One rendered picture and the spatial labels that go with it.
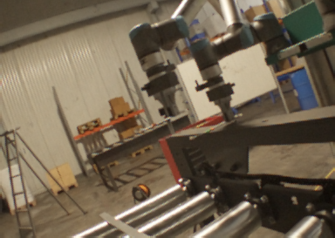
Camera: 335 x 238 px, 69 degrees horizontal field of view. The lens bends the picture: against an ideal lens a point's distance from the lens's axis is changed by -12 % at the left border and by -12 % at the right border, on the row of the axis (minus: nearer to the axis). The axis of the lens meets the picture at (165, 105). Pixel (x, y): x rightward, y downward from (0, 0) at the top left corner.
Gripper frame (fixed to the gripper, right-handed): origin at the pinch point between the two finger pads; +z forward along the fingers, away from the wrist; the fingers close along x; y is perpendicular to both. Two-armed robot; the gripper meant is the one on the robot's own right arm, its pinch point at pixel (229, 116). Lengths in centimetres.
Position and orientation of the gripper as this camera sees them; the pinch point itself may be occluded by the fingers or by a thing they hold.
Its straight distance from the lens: 117.1
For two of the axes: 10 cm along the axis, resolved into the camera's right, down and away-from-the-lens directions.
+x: -3.7, 1.4, 9.2
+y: 8.5, -3.5, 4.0
